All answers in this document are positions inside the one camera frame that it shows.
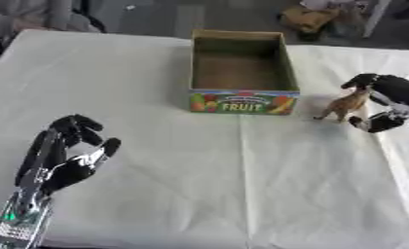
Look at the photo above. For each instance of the tan bag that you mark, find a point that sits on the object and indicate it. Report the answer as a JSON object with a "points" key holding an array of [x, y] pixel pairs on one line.
{"points": [[309, 17]]}

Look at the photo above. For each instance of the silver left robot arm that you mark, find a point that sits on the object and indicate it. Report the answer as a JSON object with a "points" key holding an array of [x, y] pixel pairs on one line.
{"points": [[19, 223]]}

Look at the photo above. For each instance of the person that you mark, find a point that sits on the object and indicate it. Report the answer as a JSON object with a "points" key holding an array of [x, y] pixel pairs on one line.
{"points": [[29, 16]]}

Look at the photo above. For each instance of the white furniture leg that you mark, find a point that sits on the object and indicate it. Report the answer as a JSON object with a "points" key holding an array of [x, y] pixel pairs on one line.
{"points": [[377, 17]]}

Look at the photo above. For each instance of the cardboard box with fruit print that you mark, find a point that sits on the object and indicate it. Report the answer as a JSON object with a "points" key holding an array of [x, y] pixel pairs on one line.
{"points": [[242, 76]]}

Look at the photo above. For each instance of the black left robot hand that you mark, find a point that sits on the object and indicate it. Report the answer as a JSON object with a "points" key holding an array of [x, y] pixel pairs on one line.
{"points": [[59, 163]]}

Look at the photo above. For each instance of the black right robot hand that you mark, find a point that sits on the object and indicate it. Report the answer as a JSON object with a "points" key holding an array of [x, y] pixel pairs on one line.
{"points": [[396, 89]]}

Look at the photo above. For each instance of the brown toy animal figure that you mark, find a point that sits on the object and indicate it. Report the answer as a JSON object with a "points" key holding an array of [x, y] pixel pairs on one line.
{"points": [[345, 104]]}

